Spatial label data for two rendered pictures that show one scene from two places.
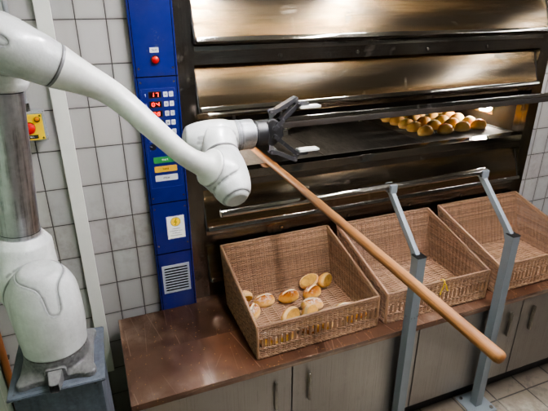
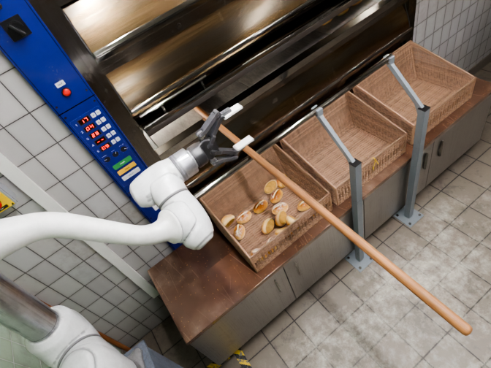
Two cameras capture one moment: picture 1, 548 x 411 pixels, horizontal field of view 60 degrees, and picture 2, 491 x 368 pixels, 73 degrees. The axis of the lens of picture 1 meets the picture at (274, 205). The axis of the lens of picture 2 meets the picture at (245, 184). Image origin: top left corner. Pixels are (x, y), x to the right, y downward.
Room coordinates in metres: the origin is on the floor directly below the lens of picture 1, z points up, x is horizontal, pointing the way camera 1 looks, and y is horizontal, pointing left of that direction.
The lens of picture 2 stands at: (0.56, -0.11, 2.15)
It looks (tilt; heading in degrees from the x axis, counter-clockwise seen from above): 46 degrees down; 3
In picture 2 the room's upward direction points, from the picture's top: 23 degrees counter-clockwise
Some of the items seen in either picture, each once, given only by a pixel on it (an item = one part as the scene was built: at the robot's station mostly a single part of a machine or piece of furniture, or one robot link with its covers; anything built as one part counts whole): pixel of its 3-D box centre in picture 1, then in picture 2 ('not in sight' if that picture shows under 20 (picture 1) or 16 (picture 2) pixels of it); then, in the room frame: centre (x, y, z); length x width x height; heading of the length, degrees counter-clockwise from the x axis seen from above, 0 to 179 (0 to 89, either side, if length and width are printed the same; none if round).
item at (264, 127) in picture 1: (267, 132); (204, 150); (1.39, 0.02, 1.49); 0.09 x 0.07 x 0.08; 111
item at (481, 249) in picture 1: (506, 236); (410, 89); (2.19, -1.22, 0.72); 0.56 x 0.49 x 0.28; 111
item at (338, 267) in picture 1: (296, 284); (264, 201); (1.75, -0.10, 0.72); 0.56 x 0.49 x 0.28; 112
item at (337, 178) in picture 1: (379, 183); (301, 87); (2.21, -0.53, 1.02); 1.79 x 0.11 x 0.19; 112
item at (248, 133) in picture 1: (245, 134); (185, 163); (1.37, 0.09, 1.49); 0.09 x 0.06 x 0.09; 21
